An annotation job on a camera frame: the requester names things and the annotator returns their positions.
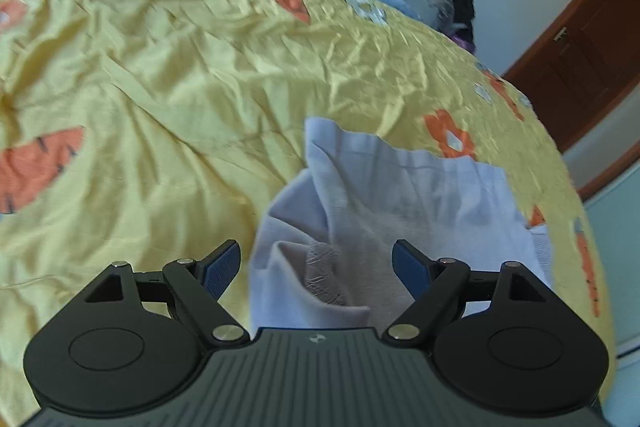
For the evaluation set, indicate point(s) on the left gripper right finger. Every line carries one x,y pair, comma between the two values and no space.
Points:
436,287

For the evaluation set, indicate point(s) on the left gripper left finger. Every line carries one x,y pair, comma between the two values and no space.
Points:
197,286

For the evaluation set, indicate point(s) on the lavender long-sleeve top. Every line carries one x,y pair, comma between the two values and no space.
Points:
322,257

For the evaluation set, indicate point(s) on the yellow cartoon quilt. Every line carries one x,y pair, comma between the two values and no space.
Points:
156,129

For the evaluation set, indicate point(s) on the brown wooden door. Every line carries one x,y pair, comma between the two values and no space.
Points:
583,65

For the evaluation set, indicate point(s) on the black backpack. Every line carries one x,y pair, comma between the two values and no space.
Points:
461,30

